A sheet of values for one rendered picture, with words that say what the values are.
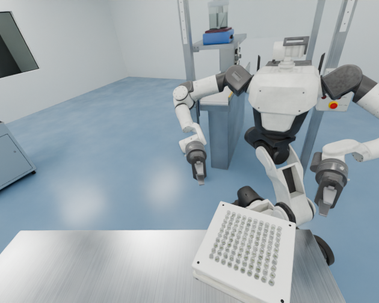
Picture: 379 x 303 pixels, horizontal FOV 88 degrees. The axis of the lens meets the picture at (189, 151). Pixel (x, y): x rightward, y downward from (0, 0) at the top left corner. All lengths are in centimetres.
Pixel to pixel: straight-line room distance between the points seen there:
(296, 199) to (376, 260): 96
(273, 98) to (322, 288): 67
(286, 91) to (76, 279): 100
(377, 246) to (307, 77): 149
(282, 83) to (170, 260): 78
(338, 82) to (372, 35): 399
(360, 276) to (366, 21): 403
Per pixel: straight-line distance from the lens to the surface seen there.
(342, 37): 158
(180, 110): 100
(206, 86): 102
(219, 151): 220
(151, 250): 75
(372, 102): 99
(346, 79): 98
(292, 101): 94
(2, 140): 314
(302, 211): 120
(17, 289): 91
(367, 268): 195
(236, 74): 100
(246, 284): 60
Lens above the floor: 153
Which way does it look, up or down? 35 degrees down
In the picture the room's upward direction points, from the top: 8 degrees counter-clockwise
